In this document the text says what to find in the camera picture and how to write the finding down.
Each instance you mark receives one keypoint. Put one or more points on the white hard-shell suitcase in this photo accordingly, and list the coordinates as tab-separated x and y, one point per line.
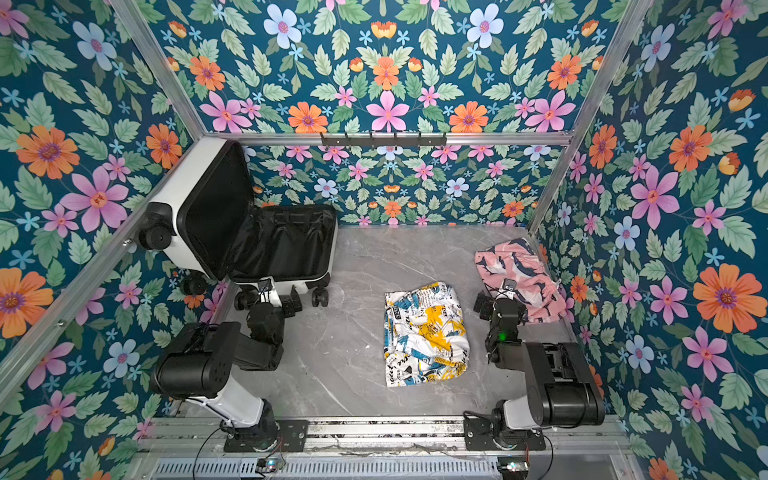
206	220

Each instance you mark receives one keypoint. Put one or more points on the black hook rail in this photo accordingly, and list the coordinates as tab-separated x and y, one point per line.
375	140

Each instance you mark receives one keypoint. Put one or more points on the white yellow blue printed garment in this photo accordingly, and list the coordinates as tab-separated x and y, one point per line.
425	337

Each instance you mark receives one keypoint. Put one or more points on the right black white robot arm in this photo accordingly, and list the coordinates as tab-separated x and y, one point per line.
559	388

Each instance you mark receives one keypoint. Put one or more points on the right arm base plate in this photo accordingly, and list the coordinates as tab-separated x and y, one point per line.
484	434

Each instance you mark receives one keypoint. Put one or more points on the pink navy patterned garment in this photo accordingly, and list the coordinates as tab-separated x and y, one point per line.
513	270

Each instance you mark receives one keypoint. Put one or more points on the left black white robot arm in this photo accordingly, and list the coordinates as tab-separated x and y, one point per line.
196	367

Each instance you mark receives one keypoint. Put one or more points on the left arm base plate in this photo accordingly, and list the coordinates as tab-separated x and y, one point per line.
287	436

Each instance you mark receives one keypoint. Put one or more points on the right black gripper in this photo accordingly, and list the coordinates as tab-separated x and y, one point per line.
496	303

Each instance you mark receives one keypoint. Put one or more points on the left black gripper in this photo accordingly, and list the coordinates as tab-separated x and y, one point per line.
279	299

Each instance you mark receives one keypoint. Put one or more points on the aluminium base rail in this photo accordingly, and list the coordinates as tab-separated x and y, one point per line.
379	435

